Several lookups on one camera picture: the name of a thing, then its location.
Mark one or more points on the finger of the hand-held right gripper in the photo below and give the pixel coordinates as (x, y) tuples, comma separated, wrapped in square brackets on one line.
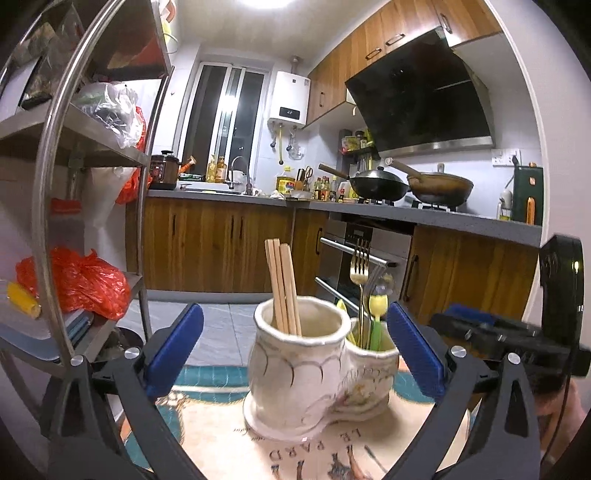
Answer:
[(480, 330)]

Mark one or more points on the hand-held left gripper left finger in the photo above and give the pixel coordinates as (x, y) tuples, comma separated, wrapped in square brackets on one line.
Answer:
[(175, 350)]

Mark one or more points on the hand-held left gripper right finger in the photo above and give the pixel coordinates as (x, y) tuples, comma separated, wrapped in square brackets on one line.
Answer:
[(415, 350)]

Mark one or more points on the yellow green plastic spoon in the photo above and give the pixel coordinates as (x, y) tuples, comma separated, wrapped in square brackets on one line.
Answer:
[(377, 307)]

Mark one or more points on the silver metal fork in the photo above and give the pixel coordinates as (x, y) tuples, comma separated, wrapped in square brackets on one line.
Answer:
[(379, 281)]

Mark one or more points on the yellow green plastic utensil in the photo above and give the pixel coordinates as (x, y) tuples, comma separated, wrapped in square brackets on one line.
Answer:
[(344, 318)]

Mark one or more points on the wooden chopstick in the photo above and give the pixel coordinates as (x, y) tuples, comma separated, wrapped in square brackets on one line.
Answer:
[(281, 286), (288, 290), (273, 281), (293, 295)]

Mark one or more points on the white floral ceramic utensil holder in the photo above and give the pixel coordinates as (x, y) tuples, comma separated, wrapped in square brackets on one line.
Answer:
[(295, 374)]

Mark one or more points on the person's right forearm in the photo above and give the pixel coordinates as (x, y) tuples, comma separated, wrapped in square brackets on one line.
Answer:
[(565, 420)]

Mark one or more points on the wooden lower cabinet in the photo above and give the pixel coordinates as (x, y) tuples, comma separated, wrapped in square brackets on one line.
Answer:
[(212, 244), (471, 281)]

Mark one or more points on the printed quilted mat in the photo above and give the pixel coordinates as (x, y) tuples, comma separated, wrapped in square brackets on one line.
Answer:
[(217, 434)]

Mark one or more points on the small white bottle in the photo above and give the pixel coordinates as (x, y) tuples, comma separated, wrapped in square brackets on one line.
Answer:
[(505, 205)]

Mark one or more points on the grey kitchen countertop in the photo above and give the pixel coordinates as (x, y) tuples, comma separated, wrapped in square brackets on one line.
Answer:
[(461, 224)]

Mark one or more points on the dark green kitchen appliance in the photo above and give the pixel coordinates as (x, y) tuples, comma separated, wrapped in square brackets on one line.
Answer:
[(526, 189)]

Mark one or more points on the steel built-in oven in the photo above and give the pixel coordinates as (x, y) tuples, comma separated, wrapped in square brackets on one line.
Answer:
[(341, 263)]

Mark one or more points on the red plastic bag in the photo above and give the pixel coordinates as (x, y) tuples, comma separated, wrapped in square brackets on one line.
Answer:
[(134, 180), (78, 281)]

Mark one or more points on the gas stove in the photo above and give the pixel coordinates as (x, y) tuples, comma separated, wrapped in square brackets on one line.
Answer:
[(406, 204)]

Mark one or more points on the brown wok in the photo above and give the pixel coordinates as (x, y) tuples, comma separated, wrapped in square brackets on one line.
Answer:
[(443, 187)]

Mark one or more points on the yellow corn cob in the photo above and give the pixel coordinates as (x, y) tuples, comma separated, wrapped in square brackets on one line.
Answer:
[(22, 297)]

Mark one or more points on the black wok with lid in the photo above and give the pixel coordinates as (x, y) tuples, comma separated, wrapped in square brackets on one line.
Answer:
[(376, 184)]

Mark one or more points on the dark red rice cooker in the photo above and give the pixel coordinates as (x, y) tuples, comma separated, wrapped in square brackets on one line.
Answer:
[(163, 171)]

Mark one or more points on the row of condiment bottles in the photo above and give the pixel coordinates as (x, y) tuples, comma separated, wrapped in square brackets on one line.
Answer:
[(330, 190)]

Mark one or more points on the yellow oil bottle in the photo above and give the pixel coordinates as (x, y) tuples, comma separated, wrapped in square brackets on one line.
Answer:
[(221, 170), (211, 170)]

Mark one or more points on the steel kitchen faucet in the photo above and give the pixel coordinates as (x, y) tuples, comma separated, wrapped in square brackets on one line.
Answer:
[(244, 173)]

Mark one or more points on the large cooking oil jug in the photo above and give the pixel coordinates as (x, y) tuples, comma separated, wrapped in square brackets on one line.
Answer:
[(285, 182)]

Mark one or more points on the curved steel tube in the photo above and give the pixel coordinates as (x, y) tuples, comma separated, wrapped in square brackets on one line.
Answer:
[(48, 194)]

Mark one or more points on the knife block with scissors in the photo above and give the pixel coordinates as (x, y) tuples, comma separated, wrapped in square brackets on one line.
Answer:
[(303, 180)]

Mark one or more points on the metal shelf rack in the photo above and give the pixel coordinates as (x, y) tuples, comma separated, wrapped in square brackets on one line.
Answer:
[(106, 152)]

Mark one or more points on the black spice rack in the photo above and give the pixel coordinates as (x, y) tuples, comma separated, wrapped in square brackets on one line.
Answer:
[(358, 145)]

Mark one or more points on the black range hood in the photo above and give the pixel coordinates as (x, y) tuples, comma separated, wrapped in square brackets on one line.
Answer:
[(415, 106)]

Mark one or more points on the clear plastic bag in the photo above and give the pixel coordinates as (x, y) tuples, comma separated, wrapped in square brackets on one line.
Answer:
[(108, 110)]

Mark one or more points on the white water heater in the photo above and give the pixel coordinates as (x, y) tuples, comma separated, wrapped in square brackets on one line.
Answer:
[(288, 99)]

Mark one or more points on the wooden upper cabinets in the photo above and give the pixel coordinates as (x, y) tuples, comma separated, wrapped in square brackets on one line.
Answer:
[(369, 41)]

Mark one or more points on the ceiling light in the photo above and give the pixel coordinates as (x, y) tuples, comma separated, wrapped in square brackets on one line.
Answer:
[(268, 2)]

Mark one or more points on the white wall socket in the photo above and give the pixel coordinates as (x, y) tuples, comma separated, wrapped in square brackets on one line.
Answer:
[(504, 157)]

